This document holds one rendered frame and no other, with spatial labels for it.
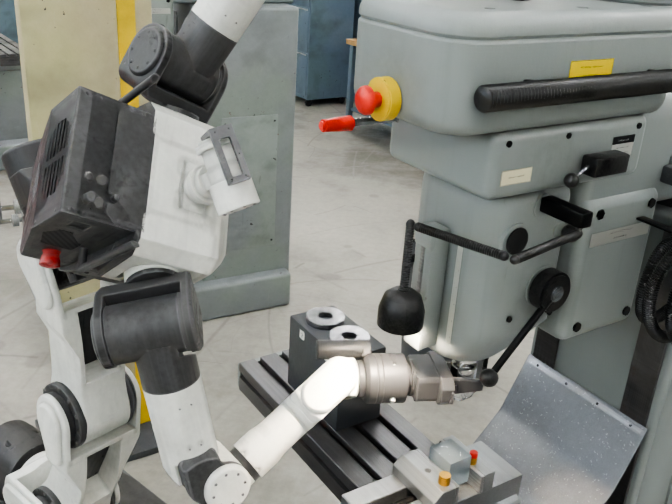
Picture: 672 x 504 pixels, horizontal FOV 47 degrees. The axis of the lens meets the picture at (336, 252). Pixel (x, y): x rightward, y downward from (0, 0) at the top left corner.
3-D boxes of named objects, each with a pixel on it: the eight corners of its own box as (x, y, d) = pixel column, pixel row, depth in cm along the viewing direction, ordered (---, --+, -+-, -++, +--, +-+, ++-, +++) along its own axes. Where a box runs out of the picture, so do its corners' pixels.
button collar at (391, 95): (388, 126, 106) (392, 81, 103) (363, 115, 110) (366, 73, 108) (400, 124, 107) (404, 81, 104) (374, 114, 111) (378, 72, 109)
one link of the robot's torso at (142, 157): (-27, 301, 126) (67, 253, 101) (8, 115, 137) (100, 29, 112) (139, 333, 145) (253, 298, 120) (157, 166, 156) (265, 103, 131)
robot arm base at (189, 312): (111, 385, 119) (88, 352, 110) (107, 313, 126) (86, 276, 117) (208, 365, 120) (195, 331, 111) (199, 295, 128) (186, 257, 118)
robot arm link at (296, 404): (367, 376, 132) (309, 431, 128) (357, 382, 140) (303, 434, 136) (341, 347, 132) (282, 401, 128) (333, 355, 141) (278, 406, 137)
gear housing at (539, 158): (488, 205, 109) (498, 135, 105) (384, 157, 127) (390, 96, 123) (640, 175, 126) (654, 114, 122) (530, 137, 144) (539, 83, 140)
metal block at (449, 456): (446, 490, 146) (450, 464, 143) (426, 471, 150) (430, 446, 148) (467, 481, 148) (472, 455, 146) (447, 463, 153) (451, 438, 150)
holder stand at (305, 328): (335, 432, 172) (340, 354, 164) (286, 383, 189) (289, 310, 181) (379, 417, 178) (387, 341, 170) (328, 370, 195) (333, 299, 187)
